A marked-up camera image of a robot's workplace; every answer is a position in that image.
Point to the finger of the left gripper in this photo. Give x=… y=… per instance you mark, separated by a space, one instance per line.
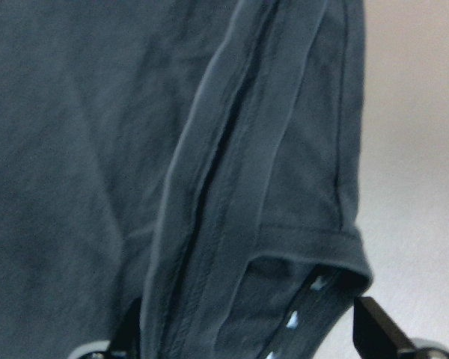
x=375 y=335
x=125 y=343

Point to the black printed t-shirt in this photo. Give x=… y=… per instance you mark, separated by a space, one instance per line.
x=201 y=155

